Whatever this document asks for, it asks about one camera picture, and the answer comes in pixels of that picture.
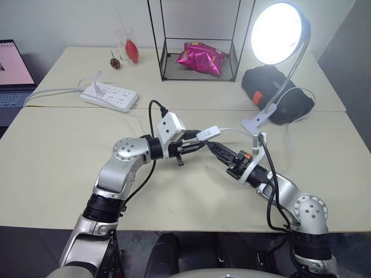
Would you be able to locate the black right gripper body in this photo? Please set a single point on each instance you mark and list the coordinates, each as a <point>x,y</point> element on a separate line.
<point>238,166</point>

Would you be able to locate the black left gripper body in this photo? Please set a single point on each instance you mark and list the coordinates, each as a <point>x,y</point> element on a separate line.
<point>173,149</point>

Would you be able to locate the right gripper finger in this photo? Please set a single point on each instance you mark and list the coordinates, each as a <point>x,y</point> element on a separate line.
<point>222,157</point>
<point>221,150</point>

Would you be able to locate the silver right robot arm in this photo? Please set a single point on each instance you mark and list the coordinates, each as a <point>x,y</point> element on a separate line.
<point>311,212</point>

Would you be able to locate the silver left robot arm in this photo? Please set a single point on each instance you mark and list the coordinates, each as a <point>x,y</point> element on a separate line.
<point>121,171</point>

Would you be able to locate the white clip desk lamp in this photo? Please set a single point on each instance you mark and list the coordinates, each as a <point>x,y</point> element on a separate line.
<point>275,32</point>

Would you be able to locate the pink foil snack bag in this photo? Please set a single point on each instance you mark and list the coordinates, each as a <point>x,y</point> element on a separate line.
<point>200,59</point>

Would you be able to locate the white power strip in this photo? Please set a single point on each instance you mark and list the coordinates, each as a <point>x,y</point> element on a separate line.
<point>111,97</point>

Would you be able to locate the black bag with orange patch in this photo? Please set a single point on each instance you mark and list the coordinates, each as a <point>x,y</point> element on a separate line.
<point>292,104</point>

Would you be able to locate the red teardrop ornament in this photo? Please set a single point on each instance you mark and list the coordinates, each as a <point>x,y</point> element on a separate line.
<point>132,51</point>

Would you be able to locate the brown pine cone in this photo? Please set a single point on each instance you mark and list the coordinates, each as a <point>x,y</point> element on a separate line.
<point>115,62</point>

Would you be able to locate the dark rounded shape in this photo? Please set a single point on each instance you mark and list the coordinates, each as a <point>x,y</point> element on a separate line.
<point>162,255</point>

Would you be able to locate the clear glass flask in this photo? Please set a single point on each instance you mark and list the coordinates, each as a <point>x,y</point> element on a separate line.
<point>121,43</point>

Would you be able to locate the grey laptop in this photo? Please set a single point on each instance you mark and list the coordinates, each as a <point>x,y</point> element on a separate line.
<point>13,75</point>

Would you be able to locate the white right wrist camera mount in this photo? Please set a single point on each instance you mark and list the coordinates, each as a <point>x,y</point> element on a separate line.
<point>251,166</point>

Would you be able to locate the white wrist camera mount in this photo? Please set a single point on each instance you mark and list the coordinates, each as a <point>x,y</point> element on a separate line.
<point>171,124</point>
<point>251,166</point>

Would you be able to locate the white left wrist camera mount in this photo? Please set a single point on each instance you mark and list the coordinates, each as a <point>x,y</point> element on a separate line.
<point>171,124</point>

